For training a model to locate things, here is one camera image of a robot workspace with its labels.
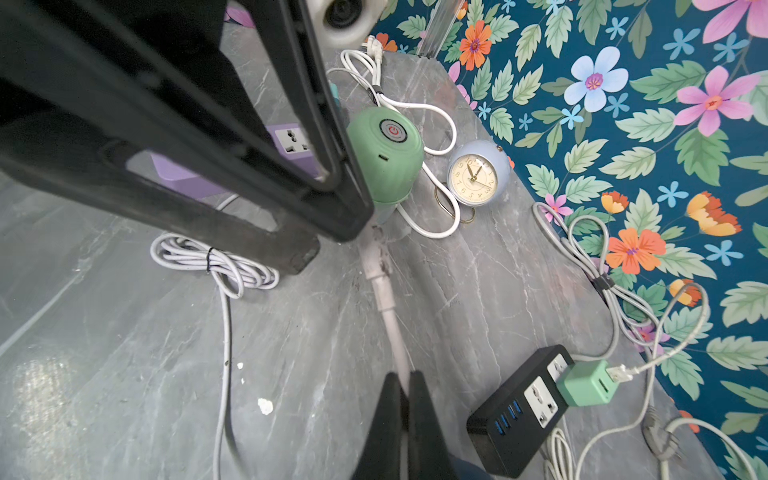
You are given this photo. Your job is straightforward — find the white cords at back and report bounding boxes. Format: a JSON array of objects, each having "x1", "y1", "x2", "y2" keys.
[{"x1": 530, "y1": 200, "x2": 760, "y2": 480}]

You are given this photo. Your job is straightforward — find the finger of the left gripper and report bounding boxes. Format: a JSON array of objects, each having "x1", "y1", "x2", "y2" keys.
[
  {"x1": 0, "y1": 0, "x2": 322, "y2": 276},
  {"x1": 0, "y1": 0, "x2": 376, "y2": 244}
]

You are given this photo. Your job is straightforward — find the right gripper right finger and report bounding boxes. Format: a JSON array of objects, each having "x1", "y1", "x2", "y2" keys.
[{"x1": 407, "y1": 371, "x2": 459, "y2": 480}]

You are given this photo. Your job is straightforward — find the green meat grinder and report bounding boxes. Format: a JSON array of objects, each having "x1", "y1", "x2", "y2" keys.
[{"x1": 347, "y1": 107, "x2": 425, "y2": 225}]

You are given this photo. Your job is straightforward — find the black power strip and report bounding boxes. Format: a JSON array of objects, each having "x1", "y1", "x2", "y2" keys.
[{"x1": 466, "y1": 344, "x2": 573, "y2": 478}]

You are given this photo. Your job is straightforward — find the green charger adapter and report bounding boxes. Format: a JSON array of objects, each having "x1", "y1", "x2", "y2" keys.
[{"x1": 556, "y1": 360, "x2": 618, "y2": 407}]

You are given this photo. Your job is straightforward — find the purple power strip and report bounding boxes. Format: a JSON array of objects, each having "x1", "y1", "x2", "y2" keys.
[{"x1": 149, "y1": 122, "x2": 322, "y2": 200}]

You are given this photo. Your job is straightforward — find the pale blue table clock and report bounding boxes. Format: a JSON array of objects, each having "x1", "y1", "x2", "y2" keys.
[{"x1": 447, "y1": 140, "x2": 512, "y2": 208}]

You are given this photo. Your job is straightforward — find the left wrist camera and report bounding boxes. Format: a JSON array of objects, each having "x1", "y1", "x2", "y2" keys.
[{"x1": 306, "y1": 0, "x2": 388, "y2": 49}]

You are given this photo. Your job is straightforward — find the white usb cable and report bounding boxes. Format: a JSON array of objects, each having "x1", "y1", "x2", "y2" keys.
[
  {"x1": 149, "y1": 232, "x2": 415, "y2": 480},
  {"x1": 542, "y1": 281, "x2": 712, "y2": 480}
]

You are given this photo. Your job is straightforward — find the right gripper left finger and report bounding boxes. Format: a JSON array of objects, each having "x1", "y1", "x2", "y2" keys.
[{"x1": 351, "y1": 373, "x2": 408, "y2": 480}]

